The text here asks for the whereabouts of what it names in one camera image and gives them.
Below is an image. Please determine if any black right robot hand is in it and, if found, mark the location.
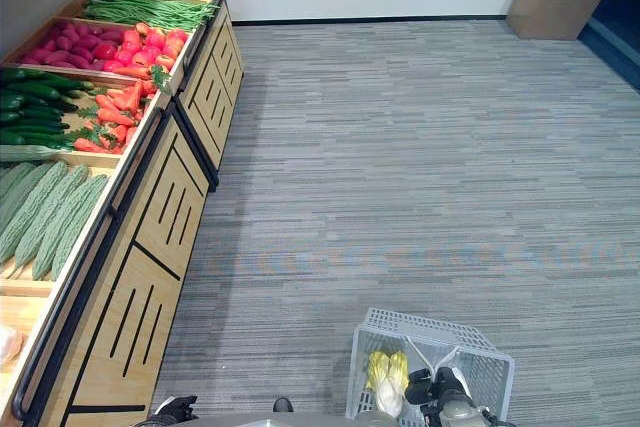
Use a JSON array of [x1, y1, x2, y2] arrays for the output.
[[405, 366, 472, 416]]

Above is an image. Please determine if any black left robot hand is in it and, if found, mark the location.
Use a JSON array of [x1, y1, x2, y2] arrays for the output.
[[148, 394, 199, 427]]

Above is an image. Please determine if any pale grey plastic shopping basket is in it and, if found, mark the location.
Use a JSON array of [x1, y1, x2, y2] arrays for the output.
[[345, 307, 517, 424]]

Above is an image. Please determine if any yellow white napa cabbage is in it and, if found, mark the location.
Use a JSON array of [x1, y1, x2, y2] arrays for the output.
[[366, 350, 411, 419]]

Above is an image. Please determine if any grey robot torso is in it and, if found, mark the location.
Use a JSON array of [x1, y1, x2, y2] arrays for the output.
[[192, 411, 397, 427]]

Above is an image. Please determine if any long wooden produce stand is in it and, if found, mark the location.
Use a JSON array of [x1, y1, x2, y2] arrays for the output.
[[0, 65, 212, 427]]

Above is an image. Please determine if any pale pink wrapped item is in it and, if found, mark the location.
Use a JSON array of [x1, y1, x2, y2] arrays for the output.
[[0, 325, 25, 367]]

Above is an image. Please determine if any green bitter melon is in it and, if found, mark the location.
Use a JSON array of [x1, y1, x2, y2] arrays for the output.
[[31, 173, 110, 282], [13, 164, 91, 271], [0, 162, 54, 236], [0, 160, 69, 266], [0, 161, 37, 200]]

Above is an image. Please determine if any pale green loofah gourd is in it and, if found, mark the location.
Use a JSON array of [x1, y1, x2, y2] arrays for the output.
[[0, 144, 64, 164]]

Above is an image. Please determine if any short wooden produce stand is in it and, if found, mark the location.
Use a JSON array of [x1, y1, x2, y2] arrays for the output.
[[0, 0, 247, 194]]

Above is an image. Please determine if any black baseboard strip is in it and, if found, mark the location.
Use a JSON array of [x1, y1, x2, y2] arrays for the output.
[[231, 13, 512, 28]]

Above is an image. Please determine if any pile of green long beans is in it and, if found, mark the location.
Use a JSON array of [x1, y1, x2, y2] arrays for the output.
[[81, 0, 222, 34]]

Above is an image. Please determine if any dark shelf unit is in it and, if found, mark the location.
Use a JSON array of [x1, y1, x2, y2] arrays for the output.
[[576, 0, 640, 84]]

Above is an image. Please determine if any long black metal rail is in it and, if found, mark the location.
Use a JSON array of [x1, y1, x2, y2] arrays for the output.
[[11, 105, 174, 421]]

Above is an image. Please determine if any short black metal rail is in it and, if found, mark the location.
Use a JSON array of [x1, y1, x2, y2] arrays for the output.
[[171, 0, 229, 99]]

